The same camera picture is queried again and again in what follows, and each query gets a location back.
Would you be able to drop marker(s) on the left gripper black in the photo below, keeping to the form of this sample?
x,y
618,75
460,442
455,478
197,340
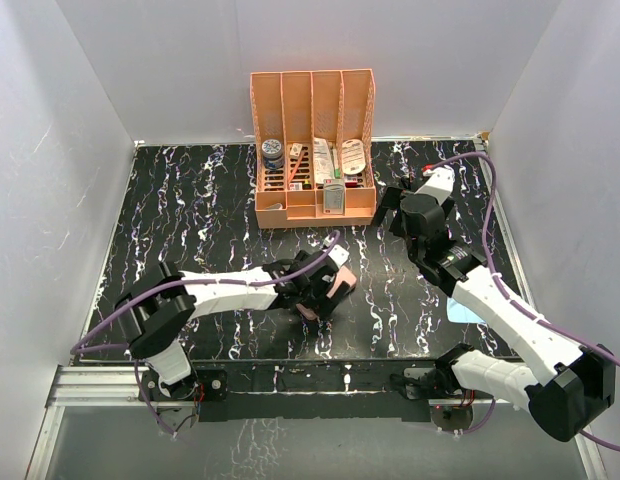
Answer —
x,y
321,302

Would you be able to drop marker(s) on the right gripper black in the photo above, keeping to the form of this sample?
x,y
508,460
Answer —
x,y
391,199

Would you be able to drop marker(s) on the pink glasses case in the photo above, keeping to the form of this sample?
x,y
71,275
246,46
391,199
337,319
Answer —
x,y
342,284

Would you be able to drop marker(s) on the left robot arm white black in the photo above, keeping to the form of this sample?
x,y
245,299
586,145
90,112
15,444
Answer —
x,y
152,326

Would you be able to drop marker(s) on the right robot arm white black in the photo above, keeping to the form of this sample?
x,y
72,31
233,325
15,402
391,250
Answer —
x,y
563,385

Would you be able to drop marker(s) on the grey white small box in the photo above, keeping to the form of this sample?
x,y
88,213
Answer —
x,y
333,197

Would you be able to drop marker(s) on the oval beige tag package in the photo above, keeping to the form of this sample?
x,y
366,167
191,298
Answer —
x,y
353,160

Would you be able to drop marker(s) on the white tube package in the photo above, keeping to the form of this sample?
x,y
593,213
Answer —
x,y
322,161

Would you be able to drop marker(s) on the red pencil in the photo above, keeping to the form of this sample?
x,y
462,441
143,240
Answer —
x,y
301,157

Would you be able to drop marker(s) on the orange desk organizer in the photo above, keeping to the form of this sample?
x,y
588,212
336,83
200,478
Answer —
x,y
295,107

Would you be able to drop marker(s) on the small white card box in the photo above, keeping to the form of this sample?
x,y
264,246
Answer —
x,y
295,150

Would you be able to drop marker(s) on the blue white round tin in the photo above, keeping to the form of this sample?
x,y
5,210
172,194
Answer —
x,y
273,157

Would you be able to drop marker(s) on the blue cleaning cloth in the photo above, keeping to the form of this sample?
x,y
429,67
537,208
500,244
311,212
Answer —
x,y
460,314

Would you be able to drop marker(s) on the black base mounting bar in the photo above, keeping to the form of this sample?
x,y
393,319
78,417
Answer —
x,y
309,389

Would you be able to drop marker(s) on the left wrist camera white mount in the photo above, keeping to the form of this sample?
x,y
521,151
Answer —
x,y
339,255

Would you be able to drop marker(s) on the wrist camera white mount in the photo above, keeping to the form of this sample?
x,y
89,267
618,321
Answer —
x,y
339,255
437,183

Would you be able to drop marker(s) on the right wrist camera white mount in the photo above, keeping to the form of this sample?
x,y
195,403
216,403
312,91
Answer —
x,y
437,183

